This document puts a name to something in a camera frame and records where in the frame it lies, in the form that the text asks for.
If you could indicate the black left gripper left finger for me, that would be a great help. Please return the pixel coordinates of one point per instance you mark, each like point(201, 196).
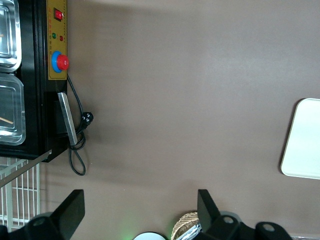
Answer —
point(71, 212)

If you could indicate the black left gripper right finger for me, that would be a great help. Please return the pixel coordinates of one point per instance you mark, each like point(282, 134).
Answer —
point(206, 210)

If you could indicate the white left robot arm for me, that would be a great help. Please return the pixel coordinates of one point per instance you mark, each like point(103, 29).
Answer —
point(150, 236)

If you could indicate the beige plastic tray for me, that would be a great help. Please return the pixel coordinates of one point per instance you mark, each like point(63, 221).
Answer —
point(303, 140)

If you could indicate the light wicker basket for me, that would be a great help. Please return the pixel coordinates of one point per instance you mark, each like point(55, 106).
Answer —
point(182, 221)

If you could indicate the stack of foil trays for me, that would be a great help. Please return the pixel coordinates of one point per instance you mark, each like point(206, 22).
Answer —
point(191, 232)

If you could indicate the silver machine lever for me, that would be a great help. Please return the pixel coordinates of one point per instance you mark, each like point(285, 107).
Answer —
point(25, 167)

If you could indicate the thin wooden stick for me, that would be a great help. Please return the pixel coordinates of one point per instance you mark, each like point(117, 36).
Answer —
point(6, 120)

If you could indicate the steel food container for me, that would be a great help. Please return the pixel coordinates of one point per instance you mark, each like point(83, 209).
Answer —
point(11, 110)
point(8, 32)

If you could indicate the black sealing machine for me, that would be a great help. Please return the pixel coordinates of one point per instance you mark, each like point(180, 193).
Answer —
point(32, 100)

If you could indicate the red emergency button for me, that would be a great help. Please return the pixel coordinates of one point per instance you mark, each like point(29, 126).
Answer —
point(61, 62)

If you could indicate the yellow control panel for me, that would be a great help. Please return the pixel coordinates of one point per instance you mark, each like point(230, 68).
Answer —
point(57, 30)

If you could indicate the red rocker switch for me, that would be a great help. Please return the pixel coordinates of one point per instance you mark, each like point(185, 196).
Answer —
point(59, 14)

